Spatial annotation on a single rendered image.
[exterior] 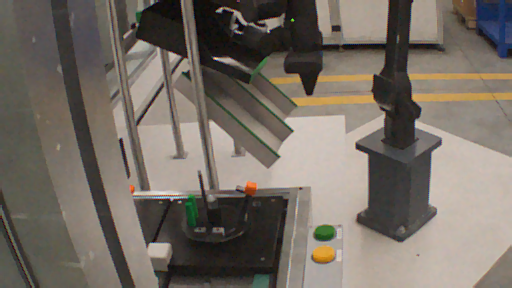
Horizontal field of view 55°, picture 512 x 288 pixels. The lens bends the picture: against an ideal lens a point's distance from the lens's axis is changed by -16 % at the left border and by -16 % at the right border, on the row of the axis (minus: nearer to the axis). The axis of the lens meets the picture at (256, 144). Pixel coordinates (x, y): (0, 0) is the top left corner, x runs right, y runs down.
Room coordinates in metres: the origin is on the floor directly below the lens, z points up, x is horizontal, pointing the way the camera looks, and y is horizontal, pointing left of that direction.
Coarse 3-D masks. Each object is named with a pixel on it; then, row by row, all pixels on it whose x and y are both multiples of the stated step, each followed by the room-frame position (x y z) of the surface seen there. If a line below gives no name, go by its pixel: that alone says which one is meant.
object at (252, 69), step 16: (160, 0) 1.28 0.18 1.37; (176, 0) 1.31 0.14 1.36; (144, 16) 1.20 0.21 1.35; (160, 16) 1.19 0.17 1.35; (176, 16) 1.32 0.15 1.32; (208, 16) 1.29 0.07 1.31; (144, 32) 1.20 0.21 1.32; (160, 32) 1.19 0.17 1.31; (176, 32) 1.18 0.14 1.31; (208, 32) 1.29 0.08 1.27; (224, 32) 1.28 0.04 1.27; (176, 48) 1.18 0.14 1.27; (208, 48) 1.24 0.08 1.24; (224, 48) 1.27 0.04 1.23; (240, 48) 1.27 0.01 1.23; (208, 64) 1.16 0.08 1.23; (224, 64) 1.14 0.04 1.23; (240, 64) 1.20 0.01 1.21; (256, 64) 1.23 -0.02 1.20; (240, 80) 1.13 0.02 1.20
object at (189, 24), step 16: (112, 0) 1.16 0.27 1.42; (112, 16) 1.17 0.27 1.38; (192, 16) 1.14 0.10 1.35; (112, 32) 1.17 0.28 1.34; (192, 32) 1.13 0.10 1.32; (112, 48) 1.17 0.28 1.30; (160, 48) 1.49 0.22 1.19; (192, 48) 1.14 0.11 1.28; (192, 64) 1.14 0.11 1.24; (192, 80) 1.14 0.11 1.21; (128, 96) 1.16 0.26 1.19; (128, 112) 1.16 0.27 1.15; (176, 112) 1.49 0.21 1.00; (128, 128) 1.16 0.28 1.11; (176, 128) 1.48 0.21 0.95; (208, 128) 1.14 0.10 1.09; (176, 144) 1.49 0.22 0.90; (208, 144) 1.13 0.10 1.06; (208, 160) 1.14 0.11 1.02; (144, 176) 1.16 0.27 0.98; (208, 176) 1.14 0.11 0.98
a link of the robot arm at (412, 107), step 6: (402, 96) 1.00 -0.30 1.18; (408, 96) 1.00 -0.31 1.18; (402, 102) 0.99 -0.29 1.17; (408, 102) 1.00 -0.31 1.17; (414, 102) 1.01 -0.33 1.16; (384, 108) 1.06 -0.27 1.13; (402, 108) 0.99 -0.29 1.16; (408, 108) 0.99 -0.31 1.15; (414, 108) 1.01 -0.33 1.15; (420, 108) 1.02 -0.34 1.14; (390, 114) 1.04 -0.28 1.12; (396, 114) 1.03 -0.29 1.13; (402, 114) 0.99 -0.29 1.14; (408, 114) 1.00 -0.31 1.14; (414, 114) 1.00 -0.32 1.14; (402, 120) 1.00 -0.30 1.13; (408, 120) 1.00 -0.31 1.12; (414, 120) 1.00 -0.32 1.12
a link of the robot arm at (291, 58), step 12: (288, 24) 0.94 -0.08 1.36; (300, 24) 0.93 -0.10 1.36; (312, 24) 0.93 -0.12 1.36; (300, 36) 0.93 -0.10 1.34; (312, 36) 0.93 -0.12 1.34; (300, 48) 0.93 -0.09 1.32; (312, 48) 0.93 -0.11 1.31; (288, 60) 0.87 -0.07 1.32; (300, 60) 0.87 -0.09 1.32; (312, 60) 0.86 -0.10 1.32; (288, 72) 0.87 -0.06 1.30; (300, 72) 0.87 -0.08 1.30; (312, 72) 0.86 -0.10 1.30
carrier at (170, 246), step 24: (168, 216) 1.00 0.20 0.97; (192, 216) 0.93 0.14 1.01; (216, 216) 0.93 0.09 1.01; (264, 216) 0.97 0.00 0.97; (168, 240) 0.92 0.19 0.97; (192, 240) 0.89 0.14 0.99; (216, 240) 0.87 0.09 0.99; (240, 240) 0.89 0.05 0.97; (264, 240) 0.88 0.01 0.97; (168, 264) 0.84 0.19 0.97; (192, 264) 0.83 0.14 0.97; (216, 264) 0.82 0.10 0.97; (240, 264) 0.82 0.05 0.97; (264, 264) 0.81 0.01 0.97
